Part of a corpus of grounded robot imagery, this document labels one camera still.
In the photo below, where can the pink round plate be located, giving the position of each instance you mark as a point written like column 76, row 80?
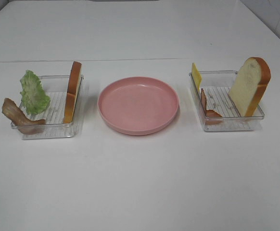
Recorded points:
column 138, row 105

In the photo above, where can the brown bacon strip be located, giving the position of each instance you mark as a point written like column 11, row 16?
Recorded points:
column 16, row 115

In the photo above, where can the left clear plastic tray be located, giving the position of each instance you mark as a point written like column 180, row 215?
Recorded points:
column 56, row 88

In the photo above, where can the bread slice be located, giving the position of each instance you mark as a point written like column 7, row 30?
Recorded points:
column 72, row 92
column 250, row 85

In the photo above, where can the green lettuce leaf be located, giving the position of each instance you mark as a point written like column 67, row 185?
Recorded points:
column 34, row 98

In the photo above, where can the pink ham slice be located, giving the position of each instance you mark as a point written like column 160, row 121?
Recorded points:
column 212, row 117

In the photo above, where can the right clear plastic tray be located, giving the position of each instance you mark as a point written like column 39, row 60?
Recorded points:
column 216, row 85

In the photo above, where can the clear plastic tray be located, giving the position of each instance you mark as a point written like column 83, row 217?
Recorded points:
column 56, row 88
column 216, row 85

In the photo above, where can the yellow cheese slice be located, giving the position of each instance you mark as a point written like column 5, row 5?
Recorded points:
column 196, row 76

